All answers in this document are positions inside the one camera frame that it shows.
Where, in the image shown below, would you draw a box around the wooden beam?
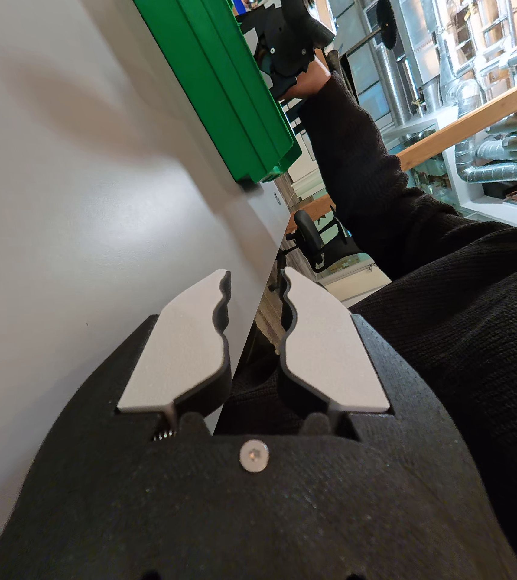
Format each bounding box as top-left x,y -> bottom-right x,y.
286,70 -> 517,236

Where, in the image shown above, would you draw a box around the green plastic bin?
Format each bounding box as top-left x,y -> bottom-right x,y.
132,0 -> 303,184

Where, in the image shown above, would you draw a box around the silver ventilation ducts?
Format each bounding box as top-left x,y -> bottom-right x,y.
376,0 -> 517,186

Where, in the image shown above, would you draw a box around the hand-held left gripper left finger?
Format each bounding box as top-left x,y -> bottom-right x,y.
116,269 -> 233,424

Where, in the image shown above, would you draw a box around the person's right forearm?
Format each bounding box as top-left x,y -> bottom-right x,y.
296,72 -> 459,282

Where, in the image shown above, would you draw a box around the grey desk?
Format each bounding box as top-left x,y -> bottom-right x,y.
0,0 -> 292,580

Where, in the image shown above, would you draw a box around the person's right hand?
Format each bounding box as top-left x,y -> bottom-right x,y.
280,60 -> 332,102

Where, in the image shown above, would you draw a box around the black office chair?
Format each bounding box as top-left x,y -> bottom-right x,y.
277,209 -> 363,291

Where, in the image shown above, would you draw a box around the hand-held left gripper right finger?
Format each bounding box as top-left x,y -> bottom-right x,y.
280,266 -> 391,415

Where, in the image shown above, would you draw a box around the black round disc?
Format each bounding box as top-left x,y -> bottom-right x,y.
376,0 -> 401,50

